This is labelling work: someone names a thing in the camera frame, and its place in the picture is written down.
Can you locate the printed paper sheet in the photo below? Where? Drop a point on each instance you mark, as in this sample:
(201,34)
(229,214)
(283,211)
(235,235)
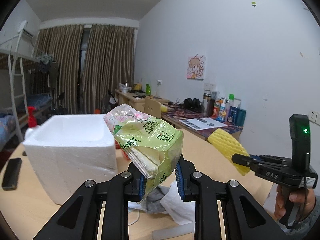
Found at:
(202,123)

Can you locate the white air conditioner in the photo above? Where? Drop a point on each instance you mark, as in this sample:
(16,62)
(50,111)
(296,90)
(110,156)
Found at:
(24,30)

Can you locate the white styrofoam box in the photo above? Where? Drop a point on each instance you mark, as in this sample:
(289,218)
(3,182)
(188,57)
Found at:
(67,150)

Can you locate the person right hand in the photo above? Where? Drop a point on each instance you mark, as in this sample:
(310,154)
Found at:
(295,197)

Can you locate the grey sock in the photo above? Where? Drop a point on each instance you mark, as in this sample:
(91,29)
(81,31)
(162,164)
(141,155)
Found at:
(152,203)

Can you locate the black headphones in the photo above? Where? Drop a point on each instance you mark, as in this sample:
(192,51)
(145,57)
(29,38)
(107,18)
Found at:
(193,105)

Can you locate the white paper tissue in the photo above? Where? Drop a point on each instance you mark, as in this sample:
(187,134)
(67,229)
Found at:
(181,212)

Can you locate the right brown curtain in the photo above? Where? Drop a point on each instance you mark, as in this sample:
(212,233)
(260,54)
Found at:
(108,62)

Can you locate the red snack packet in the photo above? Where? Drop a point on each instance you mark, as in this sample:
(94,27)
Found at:
(123,153)

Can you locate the green tissue packet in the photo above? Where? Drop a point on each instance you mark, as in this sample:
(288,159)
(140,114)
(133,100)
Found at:
(153,145)

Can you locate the brown curtain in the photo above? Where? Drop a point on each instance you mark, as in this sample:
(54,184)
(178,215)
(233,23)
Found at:
(108,62)
(63,42)

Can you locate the blue plaid quilt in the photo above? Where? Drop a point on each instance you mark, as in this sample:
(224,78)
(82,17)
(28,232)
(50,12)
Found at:
(7,129)

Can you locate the teal shampoo bottle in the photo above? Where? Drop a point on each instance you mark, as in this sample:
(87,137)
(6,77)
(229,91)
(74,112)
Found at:
(241,115)

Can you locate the long wooden desk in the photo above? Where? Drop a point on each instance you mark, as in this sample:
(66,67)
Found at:
(175,112)

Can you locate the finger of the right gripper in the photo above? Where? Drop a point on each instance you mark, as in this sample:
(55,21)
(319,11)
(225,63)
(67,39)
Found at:
(272,159)
(251,161)

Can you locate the white lotion pump bottle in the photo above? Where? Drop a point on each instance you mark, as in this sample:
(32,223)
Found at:
(32,122)

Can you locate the anime girl poster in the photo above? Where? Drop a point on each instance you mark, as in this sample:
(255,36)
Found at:
(195,69)

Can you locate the steel thermos bottle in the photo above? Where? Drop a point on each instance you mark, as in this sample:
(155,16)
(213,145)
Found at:
(206,102)

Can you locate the black smartphone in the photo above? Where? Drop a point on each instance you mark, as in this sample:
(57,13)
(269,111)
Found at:
(11,174)

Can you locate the metal bunk bed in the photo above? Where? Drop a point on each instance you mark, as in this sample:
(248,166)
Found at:
(17,65)

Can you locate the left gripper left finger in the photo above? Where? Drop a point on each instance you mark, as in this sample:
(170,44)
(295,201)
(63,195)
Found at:
(94,203)

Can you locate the left brown curtain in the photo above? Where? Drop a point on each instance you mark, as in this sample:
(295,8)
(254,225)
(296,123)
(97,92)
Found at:
(63,42)

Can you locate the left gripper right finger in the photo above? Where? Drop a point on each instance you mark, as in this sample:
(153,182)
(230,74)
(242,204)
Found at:
(223,207)

